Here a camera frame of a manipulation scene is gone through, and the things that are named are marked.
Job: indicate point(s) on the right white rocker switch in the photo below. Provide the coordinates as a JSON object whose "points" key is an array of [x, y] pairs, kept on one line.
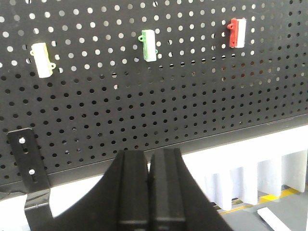
{"points": [[237, 28]]}

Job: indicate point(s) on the black perforated pegboard panel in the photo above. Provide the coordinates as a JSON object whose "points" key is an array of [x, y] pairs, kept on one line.
{"points": [[104, 97]]}

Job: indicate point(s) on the left white rocker switch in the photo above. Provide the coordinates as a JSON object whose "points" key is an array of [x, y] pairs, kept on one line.
{"points": [[40, 54]]}

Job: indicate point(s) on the white rocker switch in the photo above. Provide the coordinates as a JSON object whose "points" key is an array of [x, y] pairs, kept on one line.
{"points": [[40, 54], [237, 28], [147, 38]]}

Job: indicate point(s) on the white standing desk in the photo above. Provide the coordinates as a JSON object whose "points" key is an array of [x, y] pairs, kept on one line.
{"points": [[201, 163]]}

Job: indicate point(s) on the grey curtain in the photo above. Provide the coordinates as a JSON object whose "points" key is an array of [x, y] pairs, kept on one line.
{"points": [[248, 182]]}

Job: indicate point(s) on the middle white rocker switch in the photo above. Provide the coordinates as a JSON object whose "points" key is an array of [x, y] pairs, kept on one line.
{"points": [[147, 38]]}

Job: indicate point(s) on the left black mounting clamp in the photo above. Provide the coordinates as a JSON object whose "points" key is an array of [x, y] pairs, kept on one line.
{"points": [[35, 179]]}

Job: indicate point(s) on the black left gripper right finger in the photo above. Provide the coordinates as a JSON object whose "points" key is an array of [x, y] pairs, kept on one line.
{"points": [[176, 201]]}

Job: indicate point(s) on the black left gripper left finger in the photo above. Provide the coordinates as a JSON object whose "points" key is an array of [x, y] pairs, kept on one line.
{"points": [[118, 202]]}

